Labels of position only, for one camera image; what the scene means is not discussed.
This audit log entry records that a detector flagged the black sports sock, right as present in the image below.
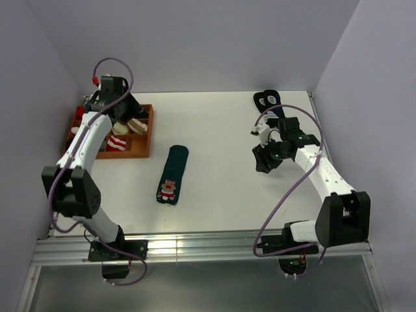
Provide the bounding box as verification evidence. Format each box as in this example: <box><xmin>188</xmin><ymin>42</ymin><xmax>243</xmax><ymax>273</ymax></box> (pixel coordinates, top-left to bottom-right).
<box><xmin>263</xmin><ymin>89</ymin><xmax>286</xmax><ymax>118</ymax></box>

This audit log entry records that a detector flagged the brown striped sock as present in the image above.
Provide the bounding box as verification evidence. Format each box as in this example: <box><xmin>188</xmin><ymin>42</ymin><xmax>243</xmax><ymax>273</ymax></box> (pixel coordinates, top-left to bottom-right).
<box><xmin>127</xmin><ymin>118</ymin><xmax>148</xmax><ymax>135</ymax></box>

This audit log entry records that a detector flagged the wooden compartment tray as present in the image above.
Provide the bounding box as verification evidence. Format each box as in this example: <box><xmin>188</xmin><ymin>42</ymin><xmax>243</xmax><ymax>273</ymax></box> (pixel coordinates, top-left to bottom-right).
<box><xmin>63</xmin><ymin>103</ymin><xmax>154</xmax><ymax>159</ymax></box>

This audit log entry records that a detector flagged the rolled red white striped sock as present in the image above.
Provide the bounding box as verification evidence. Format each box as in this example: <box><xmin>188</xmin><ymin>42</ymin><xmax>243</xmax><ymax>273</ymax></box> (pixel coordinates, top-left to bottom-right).
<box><xmin>106</xmin><ymin>135</ymin><xmax>127</xmax><ymax>152</ymax></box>

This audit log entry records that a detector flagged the black sports sock, left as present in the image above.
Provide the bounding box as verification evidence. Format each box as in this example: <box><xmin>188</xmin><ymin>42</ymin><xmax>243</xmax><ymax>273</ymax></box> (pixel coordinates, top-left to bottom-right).
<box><xmin>253</xmin><ymin>92</ymin><xmax>269</xmax><ymax>113</ymax></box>

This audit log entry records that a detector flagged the dark green reindeer sock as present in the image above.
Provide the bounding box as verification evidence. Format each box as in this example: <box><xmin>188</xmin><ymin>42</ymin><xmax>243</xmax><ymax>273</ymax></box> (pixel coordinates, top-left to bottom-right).
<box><xmin>156</xmin><ymin>145</ymin><xmax>189</xmax><ymax>205</ymax></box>

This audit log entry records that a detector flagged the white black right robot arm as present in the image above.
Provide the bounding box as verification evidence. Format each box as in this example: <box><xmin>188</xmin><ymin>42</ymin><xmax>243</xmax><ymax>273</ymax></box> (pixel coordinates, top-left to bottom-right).
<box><xmin>252</xmin><ymin>118</ymin><xmax>371</xmax><ymax>254</ymax></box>

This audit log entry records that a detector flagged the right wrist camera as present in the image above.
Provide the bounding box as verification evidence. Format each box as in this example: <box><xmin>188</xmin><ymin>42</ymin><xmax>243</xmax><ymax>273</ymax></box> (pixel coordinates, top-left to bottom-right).
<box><xmin>250</xmin><ymin>123</ymin><xmax>271</xmax><ymax>148</ymax></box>

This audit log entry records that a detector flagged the rolled dark grey sock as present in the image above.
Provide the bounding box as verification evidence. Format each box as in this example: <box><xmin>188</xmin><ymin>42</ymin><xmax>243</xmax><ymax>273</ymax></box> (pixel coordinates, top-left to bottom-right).
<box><xmin>99</xmin><ymin>138</ymin><xmax>107</xmax><ymax>152</ymax></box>

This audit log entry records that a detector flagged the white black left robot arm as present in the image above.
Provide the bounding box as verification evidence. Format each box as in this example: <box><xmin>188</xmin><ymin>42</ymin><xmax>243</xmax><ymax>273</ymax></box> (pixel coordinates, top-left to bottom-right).
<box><xmin>42</xmin><ymin>76</ymin><xmax>148</xmax><ymax>259</ymax></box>

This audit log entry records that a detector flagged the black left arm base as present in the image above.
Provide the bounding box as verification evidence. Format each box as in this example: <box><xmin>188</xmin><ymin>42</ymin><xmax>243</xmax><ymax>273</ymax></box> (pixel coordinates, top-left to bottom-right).
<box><xmin>88</xmin><ymin>240</ymin><xmax>148</xmax><ymax>281</ymax></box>

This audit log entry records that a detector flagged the rolled cream sock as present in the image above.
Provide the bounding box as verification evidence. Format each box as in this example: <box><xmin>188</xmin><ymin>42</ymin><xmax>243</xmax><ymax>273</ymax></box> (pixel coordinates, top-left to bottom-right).
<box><xmin>111</xmin><ymin>122</ymin><xmax>129</xmax><ymax>135</ymax></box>

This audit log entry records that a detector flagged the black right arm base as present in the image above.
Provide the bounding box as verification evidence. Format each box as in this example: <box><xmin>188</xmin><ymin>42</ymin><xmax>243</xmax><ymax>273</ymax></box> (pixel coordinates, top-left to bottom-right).
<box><xmin>256</xmin><ymin>234</ymin><xmax>319</xmax><ymax>276</ymax></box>

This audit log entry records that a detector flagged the black sports sock, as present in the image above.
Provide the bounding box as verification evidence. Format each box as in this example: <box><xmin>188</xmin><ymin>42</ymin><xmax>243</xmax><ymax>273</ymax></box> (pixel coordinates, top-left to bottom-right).
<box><xmin>263</xmin><ymin>89</ymin><xmax>286</xmax><ymax>118</ymax></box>
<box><xmin>253</xmin><ymin>92</ymin><xmax>269</xmax><ymax>113</ymax></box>

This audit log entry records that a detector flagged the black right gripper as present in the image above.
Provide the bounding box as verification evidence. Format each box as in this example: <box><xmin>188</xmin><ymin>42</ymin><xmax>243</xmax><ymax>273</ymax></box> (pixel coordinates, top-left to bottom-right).
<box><xmin>252</xmin><ymin>136</ymin><xmax>291</xmax><ymax>174</ymax></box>

